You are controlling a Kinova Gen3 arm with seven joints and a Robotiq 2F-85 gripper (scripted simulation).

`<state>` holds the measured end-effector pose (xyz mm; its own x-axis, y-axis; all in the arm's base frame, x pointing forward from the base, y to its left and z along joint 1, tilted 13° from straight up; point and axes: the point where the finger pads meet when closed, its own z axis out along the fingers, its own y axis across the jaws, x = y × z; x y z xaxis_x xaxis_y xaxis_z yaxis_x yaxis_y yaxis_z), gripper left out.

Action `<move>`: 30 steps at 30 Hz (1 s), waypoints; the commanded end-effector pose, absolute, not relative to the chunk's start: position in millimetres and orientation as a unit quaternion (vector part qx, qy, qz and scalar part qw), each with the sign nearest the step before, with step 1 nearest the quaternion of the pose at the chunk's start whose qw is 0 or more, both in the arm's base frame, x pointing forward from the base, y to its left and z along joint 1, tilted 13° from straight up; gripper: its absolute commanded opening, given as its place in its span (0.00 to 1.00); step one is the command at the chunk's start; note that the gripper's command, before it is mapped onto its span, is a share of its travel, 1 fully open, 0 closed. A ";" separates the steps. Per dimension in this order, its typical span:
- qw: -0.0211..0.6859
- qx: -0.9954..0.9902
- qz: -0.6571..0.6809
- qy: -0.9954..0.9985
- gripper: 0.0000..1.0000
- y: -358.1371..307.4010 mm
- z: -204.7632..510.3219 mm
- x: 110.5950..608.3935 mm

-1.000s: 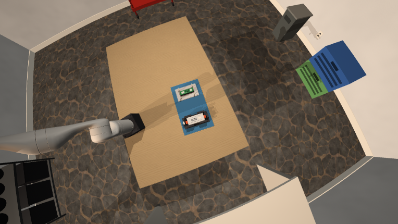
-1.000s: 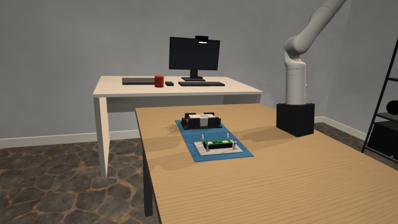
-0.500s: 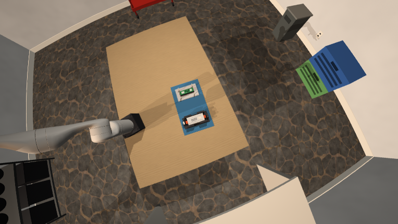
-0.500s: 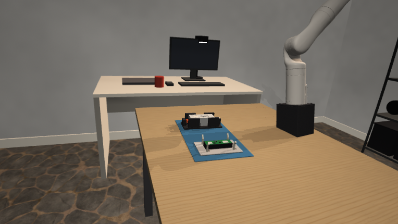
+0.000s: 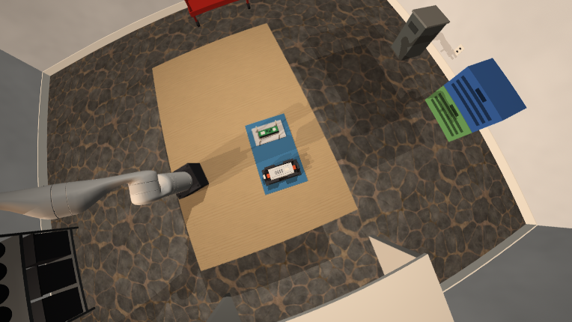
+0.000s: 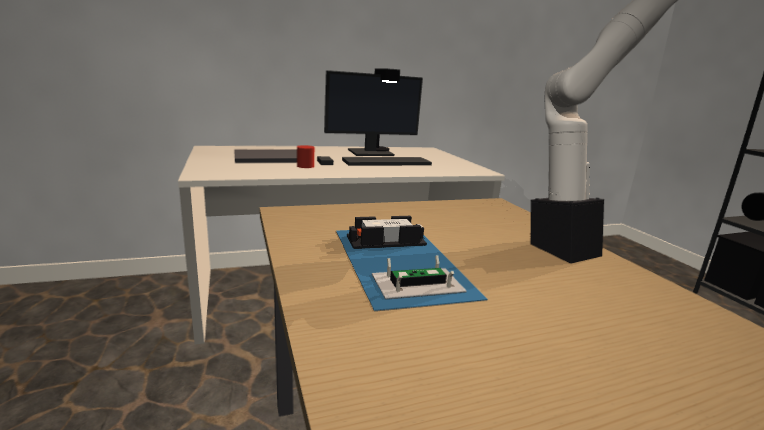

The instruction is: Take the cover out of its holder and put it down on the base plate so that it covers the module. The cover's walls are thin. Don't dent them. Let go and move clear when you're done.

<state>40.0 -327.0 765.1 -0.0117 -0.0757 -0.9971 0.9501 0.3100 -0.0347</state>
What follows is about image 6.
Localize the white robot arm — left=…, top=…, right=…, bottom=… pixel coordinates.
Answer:
left=545, top=0, right=678, bottom=201

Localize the beige rectangular cover with slots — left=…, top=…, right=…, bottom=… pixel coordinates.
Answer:
left=362, top=219, right=412, bottom=242

